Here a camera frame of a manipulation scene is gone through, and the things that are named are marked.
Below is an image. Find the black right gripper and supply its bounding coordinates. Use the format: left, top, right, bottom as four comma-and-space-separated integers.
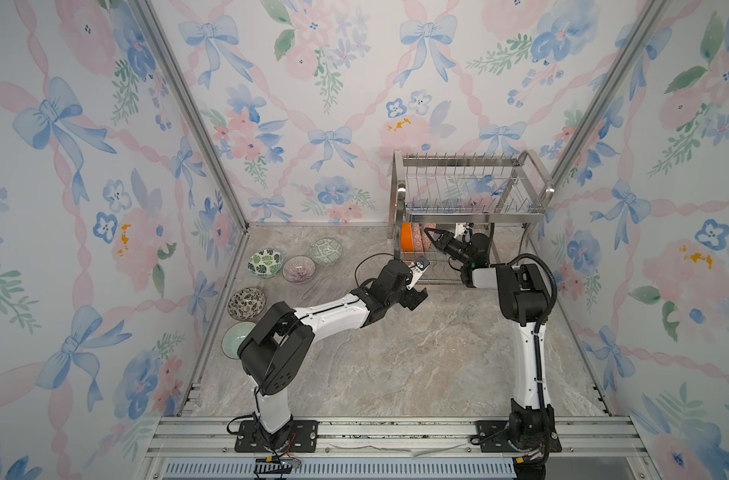
423, 229, 471, 270

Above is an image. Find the dark patterned bowl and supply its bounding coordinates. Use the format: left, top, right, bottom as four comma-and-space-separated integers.
422, 223, 437, 251

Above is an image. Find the pink purple bowl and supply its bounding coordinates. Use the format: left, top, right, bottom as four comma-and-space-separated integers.
411, 223, 425, 252

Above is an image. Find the orange white bowl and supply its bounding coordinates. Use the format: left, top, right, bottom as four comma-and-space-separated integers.
400, 222, 415, 252

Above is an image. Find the green geometric pattern bowl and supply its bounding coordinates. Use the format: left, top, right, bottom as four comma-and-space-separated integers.
310, 237, 344, 267

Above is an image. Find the pale green celadon bowl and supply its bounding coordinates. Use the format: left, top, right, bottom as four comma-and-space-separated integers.
222, 321, 256, 360

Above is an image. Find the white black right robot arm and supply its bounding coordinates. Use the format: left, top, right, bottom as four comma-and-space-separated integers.
424, 227, 557, 459

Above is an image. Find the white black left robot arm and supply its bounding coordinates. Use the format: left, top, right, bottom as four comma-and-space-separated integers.
236, 256, 431, 444

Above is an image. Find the stainless steel dish rack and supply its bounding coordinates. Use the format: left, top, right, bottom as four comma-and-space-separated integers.
389, 150, 555, 287

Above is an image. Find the purple glass bowl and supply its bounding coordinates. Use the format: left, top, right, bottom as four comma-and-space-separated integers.
282, 255, 316, 284

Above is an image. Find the green leaf pattern bowl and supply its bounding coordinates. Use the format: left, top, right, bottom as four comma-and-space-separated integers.
248, 248, 284, 279

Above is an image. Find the dark speckled bowl left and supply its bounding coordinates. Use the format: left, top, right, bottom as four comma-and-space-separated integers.
226, 287, 266, 322

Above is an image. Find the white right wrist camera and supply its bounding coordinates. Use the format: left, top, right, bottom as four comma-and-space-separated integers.
455, 223, 474, 242

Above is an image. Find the black corrugated cable conduit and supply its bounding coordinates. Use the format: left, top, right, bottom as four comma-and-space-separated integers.
489, 253, 559, 361

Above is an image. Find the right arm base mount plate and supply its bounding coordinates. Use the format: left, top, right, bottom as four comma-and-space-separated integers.
470, 420, 542, 454

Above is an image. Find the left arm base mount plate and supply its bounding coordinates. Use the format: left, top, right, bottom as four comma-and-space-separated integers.
234, 420, 320, 454

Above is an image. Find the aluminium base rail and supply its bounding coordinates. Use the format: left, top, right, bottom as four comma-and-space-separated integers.
136, 417, 662, 479

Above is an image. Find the aluminium corner post right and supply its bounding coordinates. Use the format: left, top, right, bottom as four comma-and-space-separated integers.
552, 0, 671, 192

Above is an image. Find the aluminium corner post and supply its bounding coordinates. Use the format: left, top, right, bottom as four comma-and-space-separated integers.
128, 0, 248, 234
552, 0, 671, 192

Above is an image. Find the aluminium corner post left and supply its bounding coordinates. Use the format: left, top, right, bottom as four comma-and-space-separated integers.
128, 0, 248, 234

